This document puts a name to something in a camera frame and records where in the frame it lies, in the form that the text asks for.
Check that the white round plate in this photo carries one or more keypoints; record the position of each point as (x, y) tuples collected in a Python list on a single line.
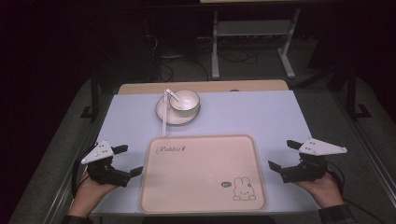
[(177, 117)]

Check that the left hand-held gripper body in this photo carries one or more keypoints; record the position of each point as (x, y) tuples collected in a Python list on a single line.
[(104, 174)]

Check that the white metal table frame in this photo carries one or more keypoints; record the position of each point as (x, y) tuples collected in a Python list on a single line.
[(252, 28)]

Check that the beige rabbit print tray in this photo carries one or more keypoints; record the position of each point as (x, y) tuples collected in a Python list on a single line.
[(199, 180)]

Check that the pale blue table mat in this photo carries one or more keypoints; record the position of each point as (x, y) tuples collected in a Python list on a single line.
[(249, 112)]

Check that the white ceramic bowl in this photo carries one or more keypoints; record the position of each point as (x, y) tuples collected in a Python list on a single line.
[(188, 101)]

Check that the person's left hand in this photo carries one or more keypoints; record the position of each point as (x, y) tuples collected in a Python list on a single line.
[(85, 194)]

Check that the black metal stand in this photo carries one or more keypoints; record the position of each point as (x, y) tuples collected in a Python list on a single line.
[(351, 93), (94, 99)]

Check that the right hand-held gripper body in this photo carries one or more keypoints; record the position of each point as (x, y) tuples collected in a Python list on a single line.
[(305, 169)]

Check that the person's right hand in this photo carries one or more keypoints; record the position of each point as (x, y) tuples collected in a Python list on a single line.
[(327, 191)]

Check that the white ceramic spoon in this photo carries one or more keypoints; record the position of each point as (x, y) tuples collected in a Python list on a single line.
[(173, 94)]

